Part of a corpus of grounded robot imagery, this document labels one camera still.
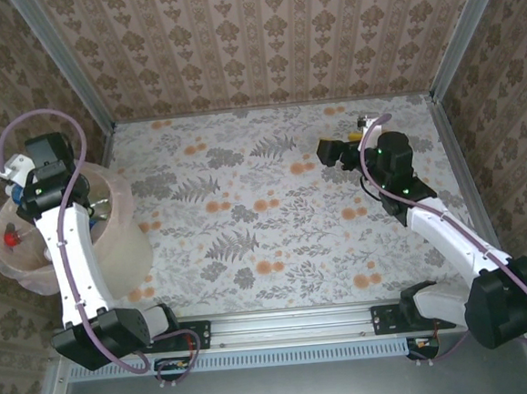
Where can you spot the aluminium frame post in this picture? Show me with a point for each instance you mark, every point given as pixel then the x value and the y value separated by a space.
pixel 469 30
pixel 63 62

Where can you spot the right aluminium side rail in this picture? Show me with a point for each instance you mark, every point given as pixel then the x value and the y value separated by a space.
pixel 461 163

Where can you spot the cream plastic waste bin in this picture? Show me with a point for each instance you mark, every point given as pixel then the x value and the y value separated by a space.
pixel 121 244

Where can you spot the grey metal front panel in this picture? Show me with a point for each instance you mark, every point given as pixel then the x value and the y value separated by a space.
pixel 297 390

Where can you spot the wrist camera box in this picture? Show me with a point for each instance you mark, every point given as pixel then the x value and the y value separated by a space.
pixel 14 164
pixel 369 125

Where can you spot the left aluminium frame post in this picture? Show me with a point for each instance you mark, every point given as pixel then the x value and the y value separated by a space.
pixel 63 62

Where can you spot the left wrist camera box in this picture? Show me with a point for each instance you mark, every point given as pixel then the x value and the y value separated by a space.
pixel 14 164

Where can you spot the left aluminium side rail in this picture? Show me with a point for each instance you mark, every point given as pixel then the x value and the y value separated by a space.
pixel 109 145

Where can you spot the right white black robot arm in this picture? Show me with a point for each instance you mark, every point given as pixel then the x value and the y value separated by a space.
pixel 449 237

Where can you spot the right aluminium frame post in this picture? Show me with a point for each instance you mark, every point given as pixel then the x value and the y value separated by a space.
pixel 469 30

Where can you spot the aluminium side rail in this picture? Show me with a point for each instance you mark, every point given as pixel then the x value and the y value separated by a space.
pixel 109 145
pixel 461 163

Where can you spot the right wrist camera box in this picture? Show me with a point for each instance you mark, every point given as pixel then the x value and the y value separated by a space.
pixel 369 125

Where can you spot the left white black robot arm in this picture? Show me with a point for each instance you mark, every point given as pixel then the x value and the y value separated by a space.
pixel 72 267

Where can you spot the aluminium front rail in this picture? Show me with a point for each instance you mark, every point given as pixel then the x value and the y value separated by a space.
pixel 292 324

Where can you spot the clear bottle red cola label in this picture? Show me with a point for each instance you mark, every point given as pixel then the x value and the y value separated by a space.
pixel 10 237

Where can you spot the pink plastic-lined bin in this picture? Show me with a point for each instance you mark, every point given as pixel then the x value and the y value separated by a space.
pixel 0 268

